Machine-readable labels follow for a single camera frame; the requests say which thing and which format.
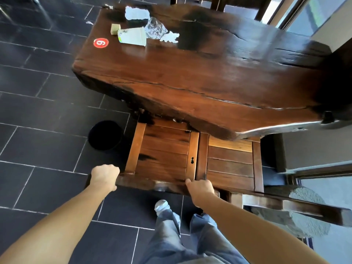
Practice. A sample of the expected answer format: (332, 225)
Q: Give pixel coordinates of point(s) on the person's left hand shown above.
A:
(102, 177)

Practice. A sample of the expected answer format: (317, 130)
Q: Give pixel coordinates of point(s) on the person's right hand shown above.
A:
(202, 192)

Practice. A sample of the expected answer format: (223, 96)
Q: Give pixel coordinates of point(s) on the person's right thumb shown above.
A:
(189, 182)

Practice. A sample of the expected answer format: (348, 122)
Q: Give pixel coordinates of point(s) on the person's left fingers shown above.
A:
(115, 173)

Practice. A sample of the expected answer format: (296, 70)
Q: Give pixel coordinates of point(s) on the brown wooden panel chair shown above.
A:
(165, 153)

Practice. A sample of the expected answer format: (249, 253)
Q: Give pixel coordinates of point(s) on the person's left forearm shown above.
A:
(55, 225)

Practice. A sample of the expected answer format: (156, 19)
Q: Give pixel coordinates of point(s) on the person's right forearm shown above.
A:
(247, 233)

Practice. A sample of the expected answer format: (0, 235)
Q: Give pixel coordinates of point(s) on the person's white shoe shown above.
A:
(161, 206)

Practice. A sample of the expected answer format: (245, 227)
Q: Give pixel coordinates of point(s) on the round black bin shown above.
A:
(105, 135)

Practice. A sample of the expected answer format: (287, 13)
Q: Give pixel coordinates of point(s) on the person's blue jeans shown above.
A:
(189, 241)

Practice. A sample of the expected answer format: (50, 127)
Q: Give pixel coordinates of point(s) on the dark wooden slab table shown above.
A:
(209, 74)

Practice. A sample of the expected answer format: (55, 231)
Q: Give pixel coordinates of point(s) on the grey textured mat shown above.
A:
(305, 217)

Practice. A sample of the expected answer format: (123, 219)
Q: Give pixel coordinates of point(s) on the round red sticker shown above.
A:
(100, 42)

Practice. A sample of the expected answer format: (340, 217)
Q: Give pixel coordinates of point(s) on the white green paper cup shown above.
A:
(133, 36)

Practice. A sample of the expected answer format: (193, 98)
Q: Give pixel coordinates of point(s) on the small beige box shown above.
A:
(115, 28)

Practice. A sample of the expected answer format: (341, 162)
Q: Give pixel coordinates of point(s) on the torn white paper napkin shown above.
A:
(170, 37)
(136, 13)

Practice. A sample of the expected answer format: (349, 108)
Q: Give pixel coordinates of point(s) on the crumpled clear plastic wrap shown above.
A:
(155, 28)

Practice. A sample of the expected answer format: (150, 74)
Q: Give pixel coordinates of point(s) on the dark wooden chair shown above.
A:
(236, 4)

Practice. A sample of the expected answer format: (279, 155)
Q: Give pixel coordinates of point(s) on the glass door frame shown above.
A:
(310, 19)

